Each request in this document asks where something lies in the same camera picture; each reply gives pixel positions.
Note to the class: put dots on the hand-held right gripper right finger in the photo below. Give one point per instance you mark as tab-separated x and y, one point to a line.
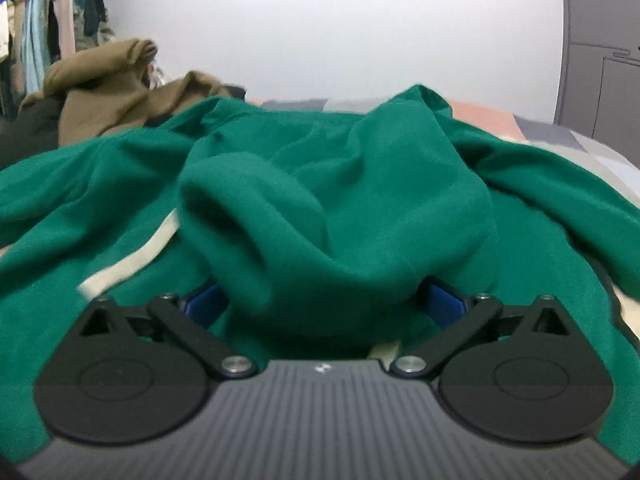
445	305

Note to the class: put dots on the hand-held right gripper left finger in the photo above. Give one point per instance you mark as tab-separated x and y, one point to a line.
205	305

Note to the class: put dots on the green sweatshirt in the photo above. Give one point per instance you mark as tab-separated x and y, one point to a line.
350	200

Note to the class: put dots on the dark hanging clothes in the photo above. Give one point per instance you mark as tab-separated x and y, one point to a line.
95	7

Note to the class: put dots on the patchwork bed blanket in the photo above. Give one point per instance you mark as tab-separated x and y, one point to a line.
565	140

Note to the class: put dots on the brown garment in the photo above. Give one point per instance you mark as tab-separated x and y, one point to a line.
110	95

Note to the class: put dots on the black garment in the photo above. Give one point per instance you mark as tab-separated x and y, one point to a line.
30	130

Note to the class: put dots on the grey door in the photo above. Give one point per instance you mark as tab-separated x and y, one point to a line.
600	60

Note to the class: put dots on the light blue hanging garment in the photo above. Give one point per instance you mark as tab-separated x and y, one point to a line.
36	35

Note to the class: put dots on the pink hanging garment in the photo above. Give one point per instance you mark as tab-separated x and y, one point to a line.
62	10

